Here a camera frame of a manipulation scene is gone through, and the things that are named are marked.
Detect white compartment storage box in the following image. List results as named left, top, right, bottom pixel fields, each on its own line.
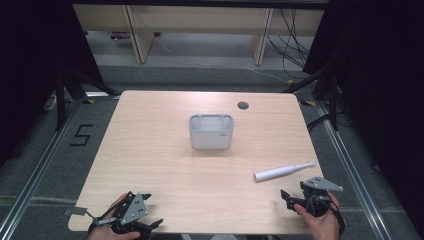
left=188, top=113, right=235, bottom=151

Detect thin white cable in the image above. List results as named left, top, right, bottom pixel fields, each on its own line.
left=152, top=35, right=292, bottom=85

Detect black gripper cord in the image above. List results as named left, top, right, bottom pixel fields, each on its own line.
left=328, top=199, right=346, bottom=236

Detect black metal stand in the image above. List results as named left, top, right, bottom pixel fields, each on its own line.
left=54, top=66, right=118, bottom=132
left=283, top=65, right=342, bottom=132

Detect beige wooden desk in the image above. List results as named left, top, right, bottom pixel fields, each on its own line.
left=72, top=3, right=326, bottom=66

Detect thick black floor cable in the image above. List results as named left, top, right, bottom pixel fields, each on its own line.
left=306, top=112, right=336, bottom=133

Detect person's left hand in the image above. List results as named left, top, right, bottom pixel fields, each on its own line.
left=87, top=193, right=141, bottom=240

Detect white electric toothbrush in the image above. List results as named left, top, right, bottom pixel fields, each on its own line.
left=253, top=159, right=317, bottom=183

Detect metal floor rail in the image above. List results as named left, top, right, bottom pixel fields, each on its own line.
left=0, top=99, right=83, bottom=240
left=315, top=101, right=388, bottom=240

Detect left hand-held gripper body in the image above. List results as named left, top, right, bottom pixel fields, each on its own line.
left=87, top=191, right=152, bottom=239

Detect black curtain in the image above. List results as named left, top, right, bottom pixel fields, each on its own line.
left=302, top=0, right=424, bottom=231
left=0, top=0, right=105, bottom=168

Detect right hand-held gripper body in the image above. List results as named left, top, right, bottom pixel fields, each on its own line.
left=299, top=176, right=345, bottom=218

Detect white coiled cable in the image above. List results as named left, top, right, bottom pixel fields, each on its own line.
left=43, top=94, right=58, bottom=112

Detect person's right hand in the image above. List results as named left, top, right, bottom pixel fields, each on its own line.
left=293, top=191, right=342, bottom=240

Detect bundle of black cables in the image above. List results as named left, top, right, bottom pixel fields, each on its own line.
left=266, top=8, right=312, bottom=80

